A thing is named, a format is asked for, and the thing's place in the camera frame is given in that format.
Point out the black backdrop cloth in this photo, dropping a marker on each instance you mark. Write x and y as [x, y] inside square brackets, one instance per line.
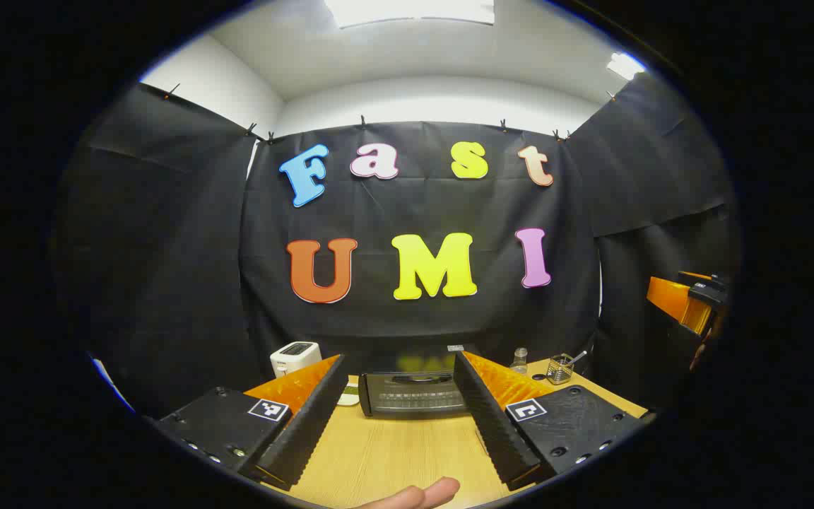
[414, 205]

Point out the silver pen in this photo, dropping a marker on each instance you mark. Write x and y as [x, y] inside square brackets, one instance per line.
[579, 357]

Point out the ceiling light panel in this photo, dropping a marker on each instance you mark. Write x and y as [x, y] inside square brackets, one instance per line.
[624, 65]
[410, 10]

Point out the metal mesh pen holder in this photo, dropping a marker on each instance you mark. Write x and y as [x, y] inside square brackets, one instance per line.
[559, 370]

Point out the white divided snack plate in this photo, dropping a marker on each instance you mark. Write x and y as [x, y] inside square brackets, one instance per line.
[349, 397]

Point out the small clear glass bottle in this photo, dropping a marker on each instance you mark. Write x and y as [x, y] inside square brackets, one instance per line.
[519, 362]

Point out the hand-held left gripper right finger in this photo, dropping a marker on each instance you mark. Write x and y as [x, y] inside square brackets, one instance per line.
[495, 424]

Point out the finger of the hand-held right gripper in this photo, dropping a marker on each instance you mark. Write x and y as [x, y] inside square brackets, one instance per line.
[675, 300]

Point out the white toaster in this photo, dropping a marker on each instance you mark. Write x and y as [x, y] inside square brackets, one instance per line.
[294, 357]

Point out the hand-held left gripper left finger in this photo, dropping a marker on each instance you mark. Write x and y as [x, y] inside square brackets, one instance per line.
[308, 424]

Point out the black electric oven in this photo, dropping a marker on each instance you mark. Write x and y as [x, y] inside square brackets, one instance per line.
[407, 399]

